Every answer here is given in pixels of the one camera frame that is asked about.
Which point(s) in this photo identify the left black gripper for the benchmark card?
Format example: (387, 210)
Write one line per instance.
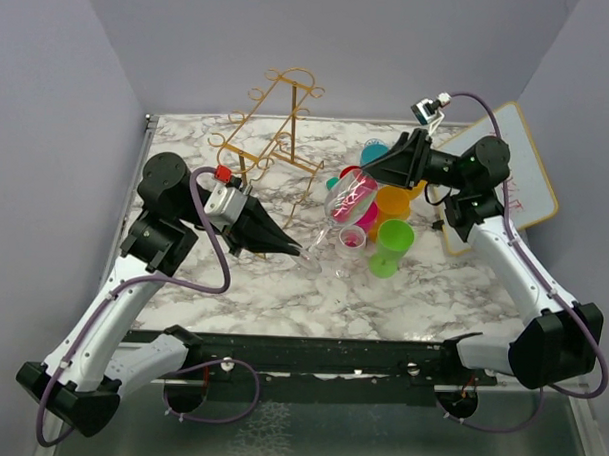
(257, 232)

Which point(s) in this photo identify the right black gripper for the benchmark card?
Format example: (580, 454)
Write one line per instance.
(404, 164)

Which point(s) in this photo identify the orange wine glass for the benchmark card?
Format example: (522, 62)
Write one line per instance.
(417, 190)
(391, 203)

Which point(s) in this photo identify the red wine glass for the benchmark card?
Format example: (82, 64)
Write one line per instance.
(347, 170)

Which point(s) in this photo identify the clear wine glass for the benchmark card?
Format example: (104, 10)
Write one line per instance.
(350, 247)
(339, 212)

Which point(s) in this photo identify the pink wine glass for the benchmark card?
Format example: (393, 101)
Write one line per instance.
(365, 193)

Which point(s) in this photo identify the green wine glass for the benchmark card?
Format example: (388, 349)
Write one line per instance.
(394, 239)

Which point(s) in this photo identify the gold wire glass rack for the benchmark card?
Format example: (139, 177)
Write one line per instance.
(250, 161)

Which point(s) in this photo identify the blue wine glass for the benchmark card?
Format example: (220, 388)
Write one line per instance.
(372, 152)

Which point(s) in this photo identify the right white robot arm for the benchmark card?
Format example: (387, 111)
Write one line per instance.
(561, 335)

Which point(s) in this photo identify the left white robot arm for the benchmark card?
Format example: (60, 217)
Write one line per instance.
(81, 382)

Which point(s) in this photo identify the blue white round jar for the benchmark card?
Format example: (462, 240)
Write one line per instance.
(374, 141)

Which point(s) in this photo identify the green grey eraser block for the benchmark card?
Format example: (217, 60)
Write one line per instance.
(331, 182)

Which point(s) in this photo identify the yellow framed whiteboard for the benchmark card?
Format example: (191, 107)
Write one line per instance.
(531, 196)

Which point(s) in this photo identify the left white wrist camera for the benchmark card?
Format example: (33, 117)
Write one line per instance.
(226, 202)

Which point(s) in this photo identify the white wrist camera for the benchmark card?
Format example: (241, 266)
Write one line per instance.
(226, 202)
(430, 112)

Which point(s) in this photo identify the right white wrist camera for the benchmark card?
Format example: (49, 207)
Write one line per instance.
(430, 112)

